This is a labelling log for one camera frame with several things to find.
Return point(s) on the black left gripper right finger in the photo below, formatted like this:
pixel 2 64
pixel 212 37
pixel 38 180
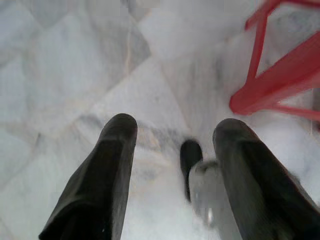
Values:
pixel 250 175

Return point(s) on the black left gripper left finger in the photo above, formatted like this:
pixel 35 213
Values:
pixel 105 175

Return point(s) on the red plastic stool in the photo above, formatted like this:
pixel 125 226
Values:
pixel 275 85

